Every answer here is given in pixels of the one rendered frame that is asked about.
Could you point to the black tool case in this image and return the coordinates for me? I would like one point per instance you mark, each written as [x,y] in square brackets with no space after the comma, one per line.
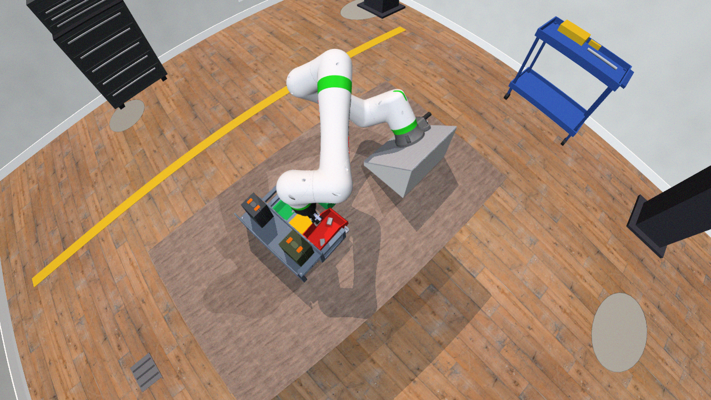
[257,209]

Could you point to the red bin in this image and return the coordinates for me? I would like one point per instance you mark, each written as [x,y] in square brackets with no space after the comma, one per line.
[315,233]

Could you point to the grey metal shelf rack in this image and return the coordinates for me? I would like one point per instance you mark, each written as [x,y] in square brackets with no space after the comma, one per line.
[281,225]

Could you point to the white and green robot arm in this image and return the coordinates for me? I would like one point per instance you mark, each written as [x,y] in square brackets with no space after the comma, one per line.
[327,80]

